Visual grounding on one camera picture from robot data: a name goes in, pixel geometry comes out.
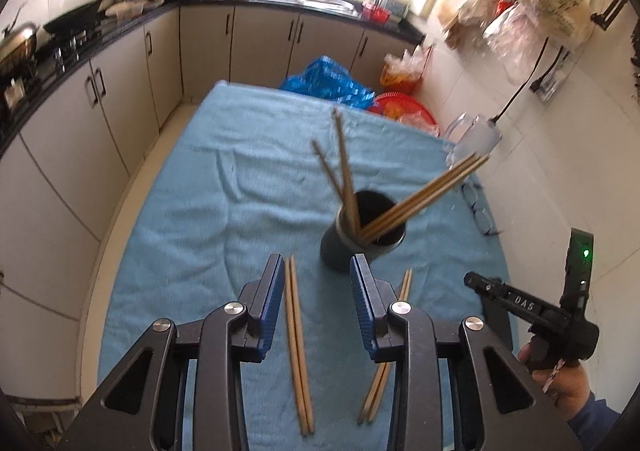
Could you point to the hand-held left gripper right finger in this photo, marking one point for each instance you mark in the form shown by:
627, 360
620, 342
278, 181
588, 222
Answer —
362, 311

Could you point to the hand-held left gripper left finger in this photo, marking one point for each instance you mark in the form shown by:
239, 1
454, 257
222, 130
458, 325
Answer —
267, 301

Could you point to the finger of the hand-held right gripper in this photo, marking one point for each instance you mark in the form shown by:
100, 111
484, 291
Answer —
482, 283

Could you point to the wooden chopstick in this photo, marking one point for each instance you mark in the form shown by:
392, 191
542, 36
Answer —
425, 196
378, 391
425, 193
347, 162
425, 199
425, 190
296, 356
342, 161
327, 168
425, 187
370, 391
303, 356

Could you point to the black utensil holder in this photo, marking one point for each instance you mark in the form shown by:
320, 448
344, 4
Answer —
335, 251

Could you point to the person's right forearm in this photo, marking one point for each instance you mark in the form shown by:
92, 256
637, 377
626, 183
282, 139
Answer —
595, 423

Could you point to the person's right hand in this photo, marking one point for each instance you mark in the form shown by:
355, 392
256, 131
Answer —
570, 391

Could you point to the black eyeglasses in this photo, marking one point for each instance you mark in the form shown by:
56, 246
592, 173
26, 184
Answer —
482, 218

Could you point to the blue tablecloth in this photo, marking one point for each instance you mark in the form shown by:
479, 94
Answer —
225, 191

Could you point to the clear glass mug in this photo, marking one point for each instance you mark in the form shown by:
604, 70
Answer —
475, 136

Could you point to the red plastic basin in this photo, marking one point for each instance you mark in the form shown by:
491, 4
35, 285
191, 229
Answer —
400, 108

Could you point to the yellow bag in clear plastic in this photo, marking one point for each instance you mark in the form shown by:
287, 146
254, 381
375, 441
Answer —
405, 73

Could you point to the blue plastic bag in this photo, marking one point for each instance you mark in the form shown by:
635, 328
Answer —
330, 81

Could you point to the lower kitchen cabinets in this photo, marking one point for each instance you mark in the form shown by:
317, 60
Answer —
125, 81

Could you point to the small red basket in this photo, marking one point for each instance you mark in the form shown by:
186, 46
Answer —
376, 11

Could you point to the black kitchen countertop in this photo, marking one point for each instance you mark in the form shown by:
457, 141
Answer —
100, 38

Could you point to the white plate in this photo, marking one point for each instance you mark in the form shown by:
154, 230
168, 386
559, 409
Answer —
125, 8

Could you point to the black frying pan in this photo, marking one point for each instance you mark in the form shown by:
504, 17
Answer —
72, 17

